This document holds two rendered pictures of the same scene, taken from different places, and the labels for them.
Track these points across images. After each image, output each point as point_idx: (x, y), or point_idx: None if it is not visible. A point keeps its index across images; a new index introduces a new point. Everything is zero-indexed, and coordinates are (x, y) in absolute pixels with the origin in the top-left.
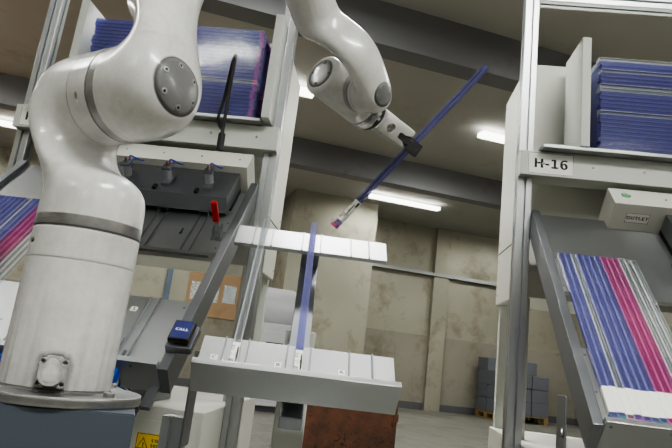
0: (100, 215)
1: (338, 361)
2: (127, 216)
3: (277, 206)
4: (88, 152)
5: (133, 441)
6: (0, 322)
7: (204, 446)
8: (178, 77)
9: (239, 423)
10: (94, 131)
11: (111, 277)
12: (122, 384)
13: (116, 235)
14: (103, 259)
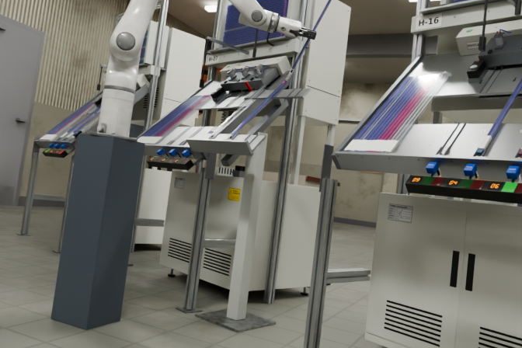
0: (112, 84)
1: (243, 137)
2: (120, 83)
3: (330, 81)
4: (120, 67)
5: (227, 191)
6: (168, 140)
7: None
8: (124, 38)
9: (285, 190)
10: (117, 60)
11: (116, 102)
12: (194, 158)
13: (117, 89)
14: (113, 96)
